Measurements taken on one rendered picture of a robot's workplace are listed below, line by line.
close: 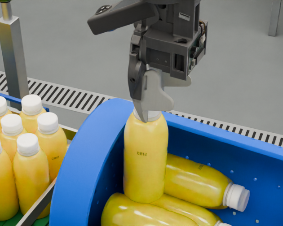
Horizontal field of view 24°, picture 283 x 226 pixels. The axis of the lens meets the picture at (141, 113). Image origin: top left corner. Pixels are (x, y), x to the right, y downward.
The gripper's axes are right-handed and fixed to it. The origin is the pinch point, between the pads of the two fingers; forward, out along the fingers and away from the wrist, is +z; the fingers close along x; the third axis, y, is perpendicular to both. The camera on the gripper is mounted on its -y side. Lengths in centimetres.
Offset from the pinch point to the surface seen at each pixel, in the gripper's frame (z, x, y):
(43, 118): 20.6, 11.6, -27.5
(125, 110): 6.1, 4.1, -5.8
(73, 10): 127, 209, -146
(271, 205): 25.6, 13.2, 17.5
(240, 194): 17.3, 5.2, 13.9
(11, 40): 23, 35, -52
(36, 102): 20.5, 15.0, -31.3
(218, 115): 128, 156, -39
